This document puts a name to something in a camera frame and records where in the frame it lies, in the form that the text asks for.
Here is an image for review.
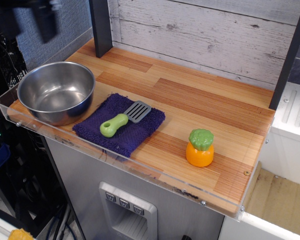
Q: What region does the yellow object bottom left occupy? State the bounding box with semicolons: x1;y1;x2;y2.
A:
8;229;34;240

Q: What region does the blue fabric panel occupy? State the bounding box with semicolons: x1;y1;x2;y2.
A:
15;0;93;71

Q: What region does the white toy sink unit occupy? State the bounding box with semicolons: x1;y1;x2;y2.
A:
219;83;300;240

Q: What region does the green handled grey toy spatula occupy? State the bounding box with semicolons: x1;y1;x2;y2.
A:
100;100;152;138

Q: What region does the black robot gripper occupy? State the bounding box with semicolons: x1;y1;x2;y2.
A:
0;0;62;43

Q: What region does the dark grey left post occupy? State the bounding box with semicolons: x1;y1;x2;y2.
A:
89;0;113;58

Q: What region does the orange toy carrot green top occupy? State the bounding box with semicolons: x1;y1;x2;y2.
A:
186;129;214;168

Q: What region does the stainless steel bowl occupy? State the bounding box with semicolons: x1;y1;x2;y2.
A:
17;61;96;126

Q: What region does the clear acrylic table guard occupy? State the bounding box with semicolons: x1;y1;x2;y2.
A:
0;78;274;219

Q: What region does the dark grey post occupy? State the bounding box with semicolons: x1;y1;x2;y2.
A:
89;0;113;58
269;16;300;110

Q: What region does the purple towel cloth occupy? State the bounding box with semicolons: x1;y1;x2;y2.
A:
73;93;165;157

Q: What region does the silver toy fridge cabinet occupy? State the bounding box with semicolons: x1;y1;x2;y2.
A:
47;139;224;240

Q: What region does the grey water dispenser panel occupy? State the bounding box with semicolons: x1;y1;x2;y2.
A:
99;181;158;240

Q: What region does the dark grey right post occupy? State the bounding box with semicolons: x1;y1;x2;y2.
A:
269;16;300;110

